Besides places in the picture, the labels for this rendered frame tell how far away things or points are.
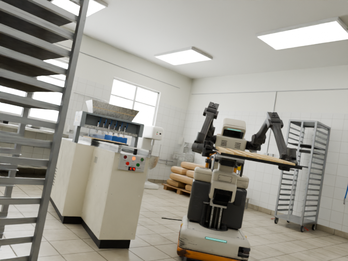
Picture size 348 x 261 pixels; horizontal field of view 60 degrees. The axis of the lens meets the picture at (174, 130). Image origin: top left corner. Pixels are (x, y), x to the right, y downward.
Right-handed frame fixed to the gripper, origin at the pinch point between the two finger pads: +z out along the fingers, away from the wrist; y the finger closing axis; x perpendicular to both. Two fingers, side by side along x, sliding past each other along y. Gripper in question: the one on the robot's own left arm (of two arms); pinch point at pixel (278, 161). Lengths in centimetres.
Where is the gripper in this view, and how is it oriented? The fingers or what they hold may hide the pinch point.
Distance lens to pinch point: 193.4
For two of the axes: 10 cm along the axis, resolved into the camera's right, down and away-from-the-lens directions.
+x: -6.6, -0.9, 7.5
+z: -7.3, -1.3, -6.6
